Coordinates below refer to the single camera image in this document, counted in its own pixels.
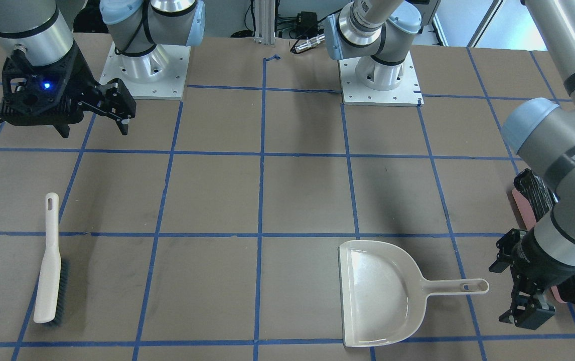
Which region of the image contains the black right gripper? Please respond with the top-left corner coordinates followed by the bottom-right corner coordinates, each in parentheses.
top-left (53, 43), bottom-right (136, 139)

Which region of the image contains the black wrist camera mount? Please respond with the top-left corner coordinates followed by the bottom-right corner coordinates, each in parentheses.
top-left (0, 53), bottom-right (85, 138)

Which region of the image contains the aluminium frame post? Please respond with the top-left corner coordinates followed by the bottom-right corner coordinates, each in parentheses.
top-left (252, 1), bottom-right (277, 47)

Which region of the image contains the beige plastic dustpan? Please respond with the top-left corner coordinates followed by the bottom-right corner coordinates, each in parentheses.
top-left (338, 240), bottom-right (490, 348)

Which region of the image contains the pink bin with black bag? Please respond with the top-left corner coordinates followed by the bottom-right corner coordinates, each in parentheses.
top-left (512, 168), bottom-right (575, 306)

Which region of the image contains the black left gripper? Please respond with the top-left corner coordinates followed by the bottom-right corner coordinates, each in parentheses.
top-left (488, 229), bottom-right (575, 330)

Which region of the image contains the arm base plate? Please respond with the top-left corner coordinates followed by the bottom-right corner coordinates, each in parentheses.
top-left (99, 43), bottom-right (192, 100)
top-left (338, 52), bottom-right (424, 107)

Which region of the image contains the white hand brush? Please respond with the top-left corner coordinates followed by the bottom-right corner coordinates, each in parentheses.
top-left (33, 192), bottom-right (69, 327)

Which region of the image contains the black power adapter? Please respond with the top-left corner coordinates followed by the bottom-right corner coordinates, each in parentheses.
top-left (295, 11), bottom-right (318, 39)

